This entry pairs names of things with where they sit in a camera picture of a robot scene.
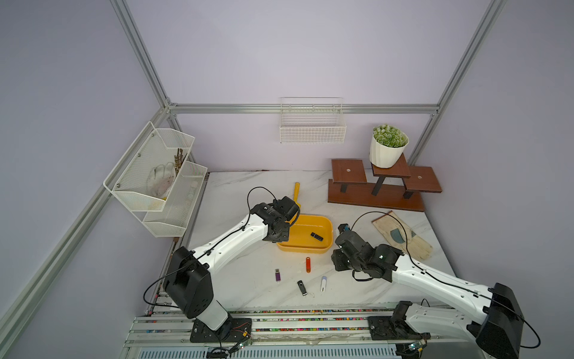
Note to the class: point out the aluminium frame profile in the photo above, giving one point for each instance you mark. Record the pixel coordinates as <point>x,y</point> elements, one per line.
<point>74,97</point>

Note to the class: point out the yellow plastic scoop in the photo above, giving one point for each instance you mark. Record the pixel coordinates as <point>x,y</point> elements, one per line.
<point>296,194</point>

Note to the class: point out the white usb flash drive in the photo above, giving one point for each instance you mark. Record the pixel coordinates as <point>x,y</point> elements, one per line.
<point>323,283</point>

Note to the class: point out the white wire wall basket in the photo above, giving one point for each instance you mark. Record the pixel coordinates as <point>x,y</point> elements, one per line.
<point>312,120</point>

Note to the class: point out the white pot green plant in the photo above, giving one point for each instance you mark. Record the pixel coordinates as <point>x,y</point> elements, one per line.
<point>388,144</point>

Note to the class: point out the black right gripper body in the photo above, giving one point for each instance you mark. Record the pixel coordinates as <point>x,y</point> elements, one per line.
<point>342,262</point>

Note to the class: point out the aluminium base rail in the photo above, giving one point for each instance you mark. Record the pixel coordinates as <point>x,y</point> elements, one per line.
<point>281,312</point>

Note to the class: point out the black silver swivel usb drive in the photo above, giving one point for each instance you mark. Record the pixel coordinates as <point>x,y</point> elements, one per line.
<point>302,288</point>

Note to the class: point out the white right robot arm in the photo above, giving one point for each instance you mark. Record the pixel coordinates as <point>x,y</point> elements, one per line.
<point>495,318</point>

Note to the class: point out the yellow storage box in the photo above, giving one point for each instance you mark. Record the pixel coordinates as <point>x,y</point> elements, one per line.
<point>300,240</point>

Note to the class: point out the brown wooden tiered stand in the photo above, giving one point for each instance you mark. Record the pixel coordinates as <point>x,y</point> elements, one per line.
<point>399,187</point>

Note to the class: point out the beige work glove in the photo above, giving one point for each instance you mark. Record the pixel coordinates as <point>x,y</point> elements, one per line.
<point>399,235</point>

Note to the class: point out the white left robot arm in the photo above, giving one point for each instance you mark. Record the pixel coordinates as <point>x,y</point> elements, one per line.
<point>189,280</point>

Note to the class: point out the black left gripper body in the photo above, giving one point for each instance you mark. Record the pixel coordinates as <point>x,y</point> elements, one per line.
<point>282,236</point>

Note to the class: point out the black usb flash drive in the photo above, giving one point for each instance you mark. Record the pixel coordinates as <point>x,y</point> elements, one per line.
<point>316,236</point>

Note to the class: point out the white mesh wall shelf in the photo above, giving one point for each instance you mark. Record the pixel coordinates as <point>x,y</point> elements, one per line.
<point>158,181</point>

